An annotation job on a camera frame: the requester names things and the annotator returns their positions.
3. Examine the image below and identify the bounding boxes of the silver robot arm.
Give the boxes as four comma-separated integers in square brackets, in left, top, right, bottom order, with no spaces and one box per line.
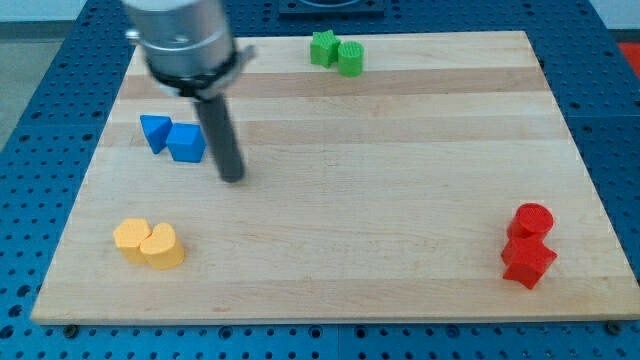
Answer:
[122,0,256,100]

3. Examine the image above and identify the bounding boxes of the green star block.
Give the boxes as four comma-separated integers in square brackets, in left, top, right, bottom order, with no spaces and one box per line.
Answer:
[310,30,341,68]

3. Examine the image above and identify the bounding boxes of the red star block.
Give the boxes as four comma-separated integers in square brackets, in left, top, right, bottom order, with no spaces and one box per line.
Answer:
[501,237,557,289]

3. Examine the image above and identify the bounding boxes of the wooden board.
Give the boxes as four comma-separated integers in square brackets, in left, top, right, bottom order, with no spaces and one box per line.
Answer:
[32,31,639,326]

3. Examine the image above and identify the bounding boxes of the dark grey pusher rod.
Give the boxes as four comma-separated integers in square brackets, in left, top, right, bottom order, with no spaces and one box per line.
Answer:
[195,95,245,183]

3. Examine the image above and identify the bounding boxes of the green cylinder block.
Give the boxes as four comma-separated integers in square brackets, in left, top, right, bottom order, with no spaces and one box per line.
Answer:
[338,41,364,77]

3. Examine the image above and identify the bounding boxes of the blue cube block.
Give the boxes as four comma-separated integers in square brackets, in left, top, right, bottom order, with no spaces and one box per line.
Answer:
[166,123,206,163]

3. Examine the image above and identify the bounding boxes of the blue triangle block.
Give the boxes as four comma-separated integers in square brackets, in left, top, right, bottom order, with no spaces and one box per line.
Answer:
[140,115,173,154]

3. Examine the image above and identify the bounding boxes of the yellow heart block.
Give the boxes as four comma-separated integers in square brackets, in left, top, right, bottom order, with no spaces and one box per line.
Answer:
[139,222,185,270]

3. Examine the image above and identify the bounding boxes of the yellow hexagon block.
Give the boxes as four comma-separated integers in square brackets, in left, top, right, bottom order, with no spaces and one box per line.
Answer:
[113,218,152,264]

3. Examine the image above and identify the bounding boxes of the red cylinder block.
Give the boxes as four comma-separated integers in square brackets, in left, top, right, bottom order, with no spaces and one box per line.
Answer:
[507,203,554,240]

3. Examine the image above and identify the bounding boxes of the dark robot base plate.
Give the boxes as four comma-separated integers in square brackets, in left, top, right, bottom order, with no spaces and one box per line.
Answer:
[276,0,387,17]

